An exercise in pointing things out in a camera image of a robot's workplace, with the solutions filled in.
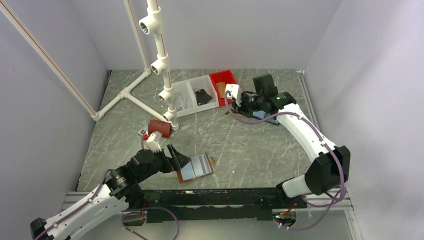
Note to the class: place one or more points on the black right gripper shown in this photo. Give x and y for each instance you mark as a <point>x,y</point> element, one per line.
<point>241,109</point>

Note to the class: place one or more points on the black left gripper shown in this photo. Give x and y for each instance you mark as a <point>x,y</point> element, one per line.
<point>180,159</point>

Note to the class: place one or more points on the brown leather card holder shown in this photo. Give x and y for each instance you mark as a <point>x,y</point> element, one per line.
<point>200,166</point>

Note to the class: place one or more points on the black card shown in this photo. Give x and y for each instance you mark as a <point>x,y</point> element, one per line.
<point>202,97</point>

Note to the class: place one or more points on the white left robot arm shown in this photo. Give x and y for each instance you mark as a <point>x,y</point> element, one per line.
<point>119,190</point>

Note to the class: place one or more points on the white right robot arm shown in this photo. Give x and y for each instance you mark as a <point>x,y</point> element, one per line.
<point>329,163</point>

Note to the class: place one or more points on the blue card holder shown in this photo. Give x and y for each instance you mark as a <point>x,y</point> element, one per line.
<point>260,115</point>

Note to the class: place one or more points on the dark red card holder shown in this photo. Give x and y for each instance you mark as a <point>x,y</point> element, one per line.
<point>165,128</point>

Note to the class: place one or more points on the orange card in bin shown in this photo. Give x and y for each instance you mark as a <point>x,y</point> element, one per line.
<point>221,89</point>

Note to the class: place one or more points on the red plastic bin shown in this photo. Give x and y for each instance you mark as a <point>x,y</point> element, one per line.
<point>222,76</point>

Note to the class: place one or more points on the clear left plastic bin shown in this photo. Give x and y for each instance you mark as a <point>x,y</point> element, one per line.
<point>181,86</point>

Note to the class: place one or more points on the clear plastic bin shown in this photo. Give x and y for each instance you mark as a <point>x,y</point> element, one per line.
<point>204,82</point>
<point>181,86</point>

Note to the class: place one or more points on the clear middle plastic bin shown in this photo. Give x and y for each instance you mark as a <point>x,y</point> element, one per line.
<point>204,82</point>

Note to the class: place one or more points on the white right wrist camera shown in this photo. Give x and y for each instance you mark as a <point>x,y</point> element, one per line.
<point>233,92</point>

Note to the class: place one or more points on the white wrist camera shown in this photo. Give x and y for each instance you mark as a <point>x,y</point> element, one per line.
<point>152,141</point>
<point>233,92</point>

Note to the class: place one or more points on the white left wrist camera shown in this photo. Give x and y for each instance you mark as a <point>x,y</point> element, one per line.
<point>152,141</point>

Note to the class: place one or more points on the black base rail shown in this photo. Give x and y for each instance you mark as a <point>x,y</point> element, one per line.
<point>214,204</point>

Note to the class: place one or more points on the white pvc pipe frame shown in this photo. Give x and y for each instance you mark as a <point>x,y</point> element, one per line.
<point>151,24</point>

